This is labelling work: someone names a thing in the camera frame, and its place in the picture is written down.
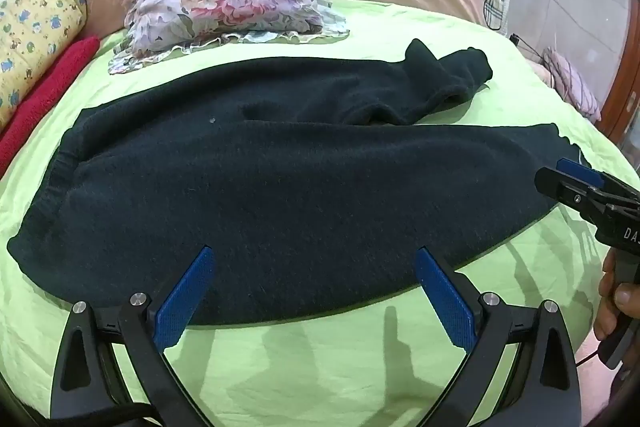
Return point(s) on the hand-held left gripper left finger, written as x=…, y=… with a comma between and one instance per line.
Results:
x=185, y=299

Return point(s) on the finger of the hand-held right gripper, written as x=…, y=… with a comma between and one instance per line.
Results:
x=562, y=187
x=580, y=171

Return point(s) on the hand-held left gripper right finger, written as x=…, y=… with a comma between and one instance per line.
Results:
x=445, y=302

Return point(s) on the black fleece pants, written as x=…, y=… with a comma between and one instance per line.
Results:
x=275, y=187

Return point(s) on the person's right hand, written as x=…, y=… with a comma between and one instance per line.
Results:
x=607, y=297

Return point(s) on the pink quilted cushion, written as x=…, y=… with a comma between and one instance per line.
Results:
x=575, y=82

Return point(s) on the green bed sheet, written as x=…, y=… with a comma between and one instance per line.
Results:
x=310, y=367

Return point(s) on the red blanket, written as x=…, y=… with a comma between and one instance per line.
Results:
x=45, y=92

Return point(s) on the yellow printed quilt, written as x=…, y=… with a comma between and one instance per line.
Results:
x=35, y=32

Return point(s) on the wooden door frame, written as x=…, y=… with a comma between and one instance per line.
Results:
x=622, y=107

